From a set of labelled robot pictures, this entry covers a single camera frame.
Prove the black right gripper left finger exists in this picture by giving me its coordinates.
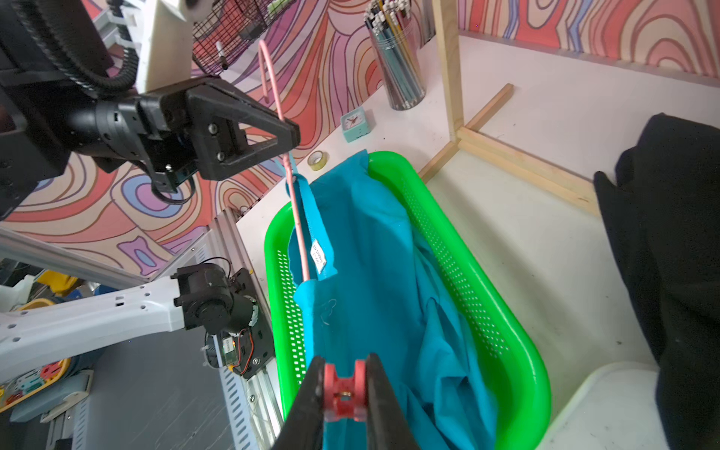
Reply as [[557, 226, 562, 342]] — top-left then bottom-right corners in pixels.
[[272, 357, 326, 450]]

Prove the teal t-shirt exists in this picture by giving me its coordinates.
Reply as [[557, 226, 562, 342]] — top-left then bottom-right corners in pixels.
[[288, 151, 498, 449]]

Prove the white plastic tray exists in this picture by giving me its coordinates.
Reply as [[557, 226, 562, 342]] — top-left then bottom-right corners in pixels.
[[538, 362, 669, 450]]

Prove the clear pencil cup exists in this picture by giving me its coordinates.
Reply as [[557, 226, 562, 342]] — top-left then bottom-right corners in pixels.
[[364, 1, 426, 111]]

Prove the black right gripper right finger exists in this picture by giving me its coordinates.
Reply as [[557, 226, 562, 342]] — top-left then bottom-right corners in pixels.
[[366, 354, 420, 450]]

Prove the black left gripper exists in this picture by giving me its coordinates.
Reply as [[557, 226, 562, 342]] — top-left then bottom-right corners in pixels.
[[61, 77, 300, 194]]

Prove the black t-shirt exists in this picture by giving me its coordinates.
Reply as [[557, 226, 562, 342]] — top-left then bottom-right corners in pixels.
[[594, 114, 719, 449]]

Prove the green plastic basket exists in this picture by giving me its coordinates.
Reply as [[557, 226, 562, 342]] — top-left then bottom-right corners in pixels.
[[264, 151, 551, 449]]

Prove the red plastic clothespin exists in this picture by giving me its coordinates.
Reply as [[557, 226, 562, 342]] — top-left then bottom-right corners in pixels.
[[322, 360, 368, 423]]

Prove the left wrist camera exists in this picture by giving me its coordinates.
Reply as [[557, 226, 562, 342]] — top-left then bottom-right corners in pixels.
[[135, 0, 213, 94]]

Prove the pink hanger of teal shirt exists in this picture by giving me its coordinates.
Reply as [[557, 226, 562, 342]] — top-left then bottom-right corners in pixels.
[[258, 39, 311, 281]]

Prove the black wire basket left wall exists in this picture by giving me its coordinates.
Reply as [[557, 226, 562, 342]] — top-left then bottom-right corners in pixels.
[[192, 0, 294, 75]]

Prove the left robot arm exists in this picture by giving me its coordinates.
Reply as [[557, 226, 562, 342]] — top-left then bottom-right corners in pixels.
[[1, 1, 301, 217]]

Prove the wooden clothes rack frame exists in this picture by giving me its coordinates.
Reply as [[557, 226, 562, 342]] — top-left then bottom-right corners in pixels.
[[405, 1, 600, 216]]

